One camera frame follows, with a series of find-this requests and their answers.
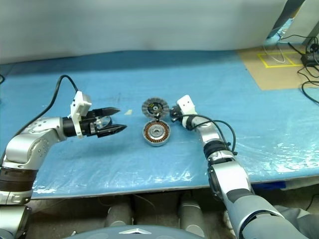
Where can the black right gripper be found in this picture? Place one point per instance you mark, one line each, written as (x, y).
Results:
(178, 114)

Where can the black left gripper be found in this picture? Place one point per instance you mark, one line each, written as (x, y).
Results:
(88, 124)

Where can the round grey motor lid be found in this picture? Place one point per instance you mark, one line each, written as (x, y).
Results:
(162, 107)

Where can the round silver motor housing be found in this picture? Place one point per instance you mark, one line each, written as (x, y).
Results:
(156, 135)

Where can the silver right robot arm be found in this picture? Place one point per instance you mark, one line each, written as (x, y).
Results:
(229, 174)

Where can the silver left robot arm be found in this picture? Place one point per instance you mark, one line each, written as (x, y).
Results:
(22, 144)

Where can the small beige tape piece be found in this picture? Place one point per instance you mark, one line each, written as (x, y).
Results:
(128, 112)

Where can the blue plastic table cover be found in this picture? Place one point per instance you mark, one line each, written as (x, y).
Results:
(199, 82)

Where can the grey rounded cylinder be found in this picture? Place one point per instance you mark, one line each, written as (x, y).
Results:
(118, 214)
(192, 214)

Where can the brown cardboard sheet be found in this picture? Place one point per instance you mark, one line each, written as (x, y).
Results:
(274, 77)

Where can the blue-grey rounded panel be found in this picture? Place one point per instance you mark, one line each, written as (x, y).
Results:
(112, 232)

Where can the yellow tape rectangle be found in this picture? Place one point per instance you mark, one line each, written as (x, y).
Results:
(284, 65)

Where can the black power adapter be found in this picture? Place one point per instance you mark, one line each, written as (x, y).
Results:
(309, 59)

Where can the grey metal stand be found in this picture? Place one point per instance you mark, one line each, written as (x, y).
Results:
(291, 15)

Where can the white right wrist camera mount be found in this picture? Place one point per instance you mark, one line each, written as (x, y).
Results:
(185, 104)

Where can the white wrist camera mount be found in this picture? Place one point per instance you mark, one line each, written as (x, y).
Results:
(185, 104)
(79, 104)

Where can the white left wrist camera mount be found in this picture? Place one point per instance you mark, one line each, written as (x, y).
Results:
(79, 104)

